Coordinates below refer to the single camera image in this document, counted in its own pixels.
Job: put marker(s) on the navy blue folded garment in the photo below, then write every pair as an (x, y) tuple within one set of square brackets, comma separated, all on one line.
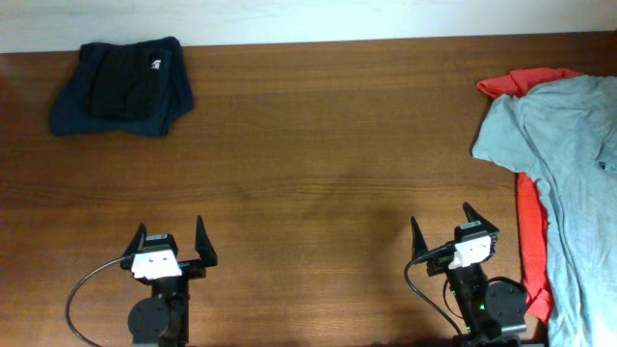
[(70, 113)]

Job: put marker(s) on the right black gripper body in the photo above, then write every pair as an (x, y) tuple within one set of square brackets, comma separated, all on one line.
[(440, 265)]

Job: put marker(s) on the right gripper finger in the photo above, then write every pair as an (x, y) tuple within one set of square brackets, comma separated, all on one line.
[(419, 247), (473, 216)]

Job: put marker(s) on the black folded garment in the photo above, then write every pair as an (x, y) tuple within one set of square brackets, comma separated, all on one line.
[(130, 84)]

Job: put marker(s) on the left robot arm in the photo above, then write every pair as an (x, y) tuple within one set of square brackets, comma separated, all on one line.
[(162, 319)]

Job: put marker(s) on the light blue t-shirt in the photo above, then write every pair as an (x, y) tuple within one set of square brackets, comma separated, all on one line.
[(562, 135)]

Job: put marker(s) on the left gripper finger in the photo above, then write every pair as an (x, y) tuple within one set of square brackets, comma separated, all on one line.
[(137, 241), (203, 245)]

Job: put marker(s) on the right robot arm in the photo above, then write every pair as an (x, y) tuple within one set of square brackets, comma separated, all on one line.
[(492, 309)]

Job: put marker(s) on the red printed t-shirt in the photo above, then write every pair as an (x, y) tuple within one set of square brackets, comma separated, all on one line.
[(531, 214)]

